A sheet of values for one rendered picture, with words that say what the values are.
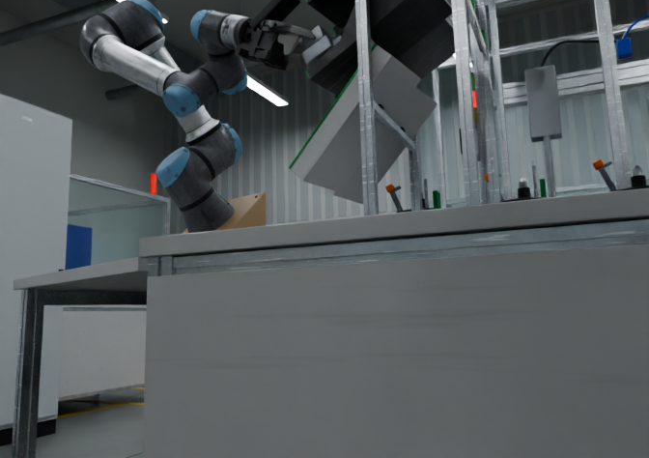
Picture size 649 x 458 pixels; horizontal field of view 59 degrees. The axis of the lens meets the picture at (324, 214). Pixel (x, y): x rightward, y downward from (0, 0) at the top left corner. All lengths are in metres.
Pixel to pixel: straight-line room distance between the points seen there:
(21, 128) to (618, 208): 4.10
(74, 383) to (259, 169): 6.90
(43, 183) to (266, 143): 7.31
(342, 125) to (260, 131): 10.43
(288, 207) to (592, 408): 10.26
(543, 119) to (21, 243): 3.31
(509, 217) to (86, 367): 4.88
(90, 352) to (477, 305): 4.85
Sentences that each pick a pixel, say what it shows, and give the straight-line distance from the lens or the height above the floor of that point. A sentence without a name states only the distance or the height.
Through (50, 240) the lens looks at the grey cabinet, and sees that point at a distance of 4.49.
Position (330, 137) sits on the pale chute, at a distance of 1.08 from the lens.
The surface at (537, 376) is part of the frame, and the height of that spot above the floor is 0.66.
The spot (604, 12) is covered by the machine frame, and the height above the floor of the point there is 1.81.
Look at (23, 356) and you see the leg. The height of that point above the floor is 0.65.
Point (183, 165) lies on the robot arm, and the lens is 1.67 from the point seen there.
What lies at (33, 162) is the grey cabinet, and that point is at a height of 1.84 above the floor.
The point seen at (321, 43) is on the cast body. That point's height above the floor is 1.26.
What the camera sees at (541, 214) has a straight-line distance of 0.70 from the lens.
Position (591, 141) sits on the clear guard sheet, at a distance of 2.87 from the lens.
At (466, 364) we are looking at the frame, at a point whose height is 0.67.
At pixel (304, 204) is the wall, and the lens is 10.67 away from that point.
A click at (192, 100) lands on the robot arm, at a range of 1.37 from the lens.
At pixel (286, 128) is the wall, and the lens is 11.24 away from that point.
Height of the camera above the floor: 0.73
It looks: 10 degrees up
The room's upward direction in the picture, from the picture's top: 2 degrees counter-clockwise
